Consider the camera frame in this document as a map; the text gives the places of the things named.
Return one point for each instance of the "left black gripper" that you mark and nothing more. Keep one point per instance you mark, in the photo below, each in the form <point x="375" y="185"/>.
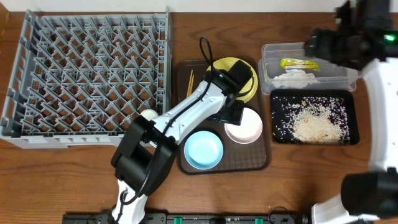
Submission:
<point x="230" y="112"/>

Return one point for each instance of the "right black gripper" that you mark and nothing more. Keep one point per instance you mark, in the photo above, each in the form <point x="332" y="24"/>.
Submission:
<point x="331" y="37"/>

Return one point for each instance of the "pink bowl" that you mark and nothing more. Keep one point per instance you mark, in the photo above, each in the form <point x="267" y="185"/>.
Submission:
<point x="248" y="131"/>

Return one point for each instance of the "white paper napkin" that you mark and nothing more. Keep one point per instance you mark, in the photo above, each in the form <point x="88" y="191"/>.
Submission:
<point x="294" y="78"/>

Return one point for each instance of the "green snack wrapper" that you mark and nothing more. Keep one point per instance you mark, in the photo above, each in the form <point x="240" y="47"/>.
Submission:
<point x="292" y="63"/>

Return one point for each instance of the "white cup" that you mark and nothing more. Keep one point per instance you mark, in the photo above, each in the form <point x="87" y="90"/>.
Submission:
<point x="149" y="114"/>

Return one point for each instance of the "rice food scraps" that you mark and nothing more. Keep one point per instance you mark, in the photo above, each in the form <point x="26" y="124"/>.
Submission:
<point x="310" y="120"/>

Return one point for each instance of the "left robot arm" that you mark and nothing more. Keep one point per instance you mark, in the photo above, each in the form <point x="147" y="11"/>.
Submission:
<point x="148" y="148"/>

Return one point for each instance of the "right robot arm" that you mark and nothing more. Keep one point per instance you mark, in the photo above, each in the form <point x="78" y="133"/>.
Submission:
<point x="371" y="196"/>

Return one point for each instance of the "clear plastic waste bin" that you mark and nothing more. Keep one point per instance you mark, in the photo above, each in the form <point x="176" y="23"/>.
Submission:
<point x="330" y="76"/>

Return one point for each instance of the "grey plastic dishwasher rack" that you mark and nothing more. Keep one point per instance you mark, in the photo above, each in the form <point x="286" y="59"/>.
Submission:
<point x="82" y="79"/>

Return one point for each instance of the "light blue bowl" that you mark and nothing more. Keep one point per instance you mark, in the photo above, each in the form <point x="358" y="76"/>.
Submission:
<point x="203" y="150"/>

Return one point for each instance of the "wooden chopstick left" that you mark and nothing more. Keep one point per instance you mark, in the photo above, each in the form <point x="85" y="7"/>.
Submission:
<point x="189" y="79"/>

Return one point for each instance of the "yellow round plate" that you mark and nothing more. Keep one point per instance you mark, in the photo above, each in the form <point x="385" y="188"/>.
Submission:
<point x="227" y="63"/>

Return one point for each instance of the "dark brown serving tray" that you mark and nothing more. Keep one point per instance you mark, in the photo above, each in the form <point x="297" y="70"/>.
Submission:
<point x="236" y="157"/>

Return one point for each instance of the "black rectangular tray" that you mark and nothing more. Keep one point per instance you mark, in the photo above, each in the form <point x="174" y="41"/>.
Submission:
<point x="347" y="96"/>

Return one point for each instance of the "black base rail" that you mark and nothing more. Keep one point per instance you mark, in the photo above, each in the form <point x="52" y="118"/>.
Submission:
<point x="161" y="218"/>

